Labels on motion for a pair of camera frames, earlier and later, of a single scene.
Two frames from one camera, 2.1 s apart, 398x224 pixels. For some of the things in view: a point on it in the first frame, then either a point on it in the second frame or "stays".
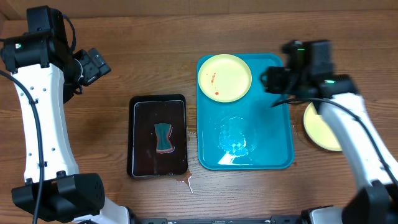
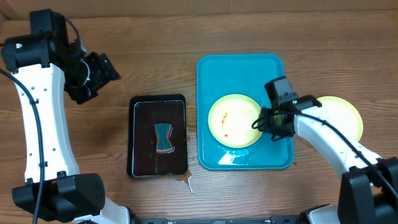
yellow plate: x=224 y=78 -> x=230 y=121
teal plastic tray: x=248 y=134 stays
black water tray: x=144 y=111 stays
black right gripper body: x=281 y=84 -> x=270 y=126
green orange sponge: x=164 y=145 stays
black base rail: x=281 y=219 stays
